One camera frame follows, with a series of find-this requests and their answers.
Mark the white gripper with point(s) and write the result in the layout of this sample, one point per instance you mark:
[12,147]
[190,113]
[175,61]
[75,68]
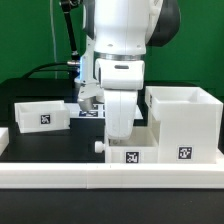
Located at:
[120,108]

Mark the white front drawer box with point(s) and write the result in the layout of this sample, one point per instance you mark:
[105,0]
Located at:
[141,147]

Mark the white drawer box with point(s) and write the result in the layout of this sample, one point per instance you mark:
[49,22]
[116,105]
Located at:
[141,147]
[42,116]

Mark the white drawer cabinet frame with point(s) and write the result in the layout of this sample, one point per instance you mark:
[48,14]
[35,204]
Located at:
[185,122]

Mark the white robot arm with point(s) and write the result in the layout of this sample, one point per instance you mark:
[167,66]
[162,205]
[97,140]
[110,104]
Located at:
[112,68]

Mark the white marker sheet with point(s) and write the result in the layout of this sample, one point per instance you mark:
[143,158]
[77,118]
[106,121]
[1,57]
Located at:
[98,111]

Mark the white left fence rail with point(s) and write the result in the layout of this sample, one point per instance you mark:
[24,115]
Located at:
[4,139]

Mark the white fence rail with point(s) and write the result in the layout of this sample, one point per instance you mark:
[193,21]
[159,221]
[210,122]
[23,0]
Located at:
[97,176]
[4,139]

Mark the white front fence rail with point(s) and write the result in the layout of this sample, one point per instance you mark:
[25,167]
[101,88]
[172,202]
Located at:
[97,176]

